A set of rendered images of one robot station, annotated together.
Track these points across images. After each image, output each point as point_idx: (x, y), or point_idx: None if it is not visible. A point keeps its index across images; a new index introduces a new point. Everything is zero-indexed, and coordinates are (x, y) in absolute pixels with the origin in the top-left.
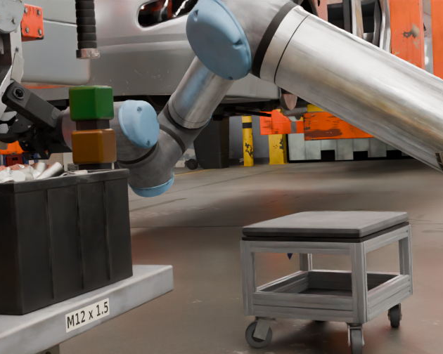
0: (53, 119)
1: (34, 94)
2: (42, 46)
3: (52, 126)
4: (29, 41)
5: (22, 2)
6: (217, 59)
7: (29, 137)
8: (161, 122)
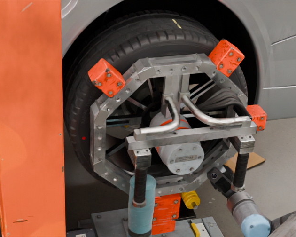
0: (229, 192)
1: (223, 177)
2: None
3: (227, 195)
4: (287, 100)
5: (201, 159)
6: None
7: (219, 191)
8: (284, 222)
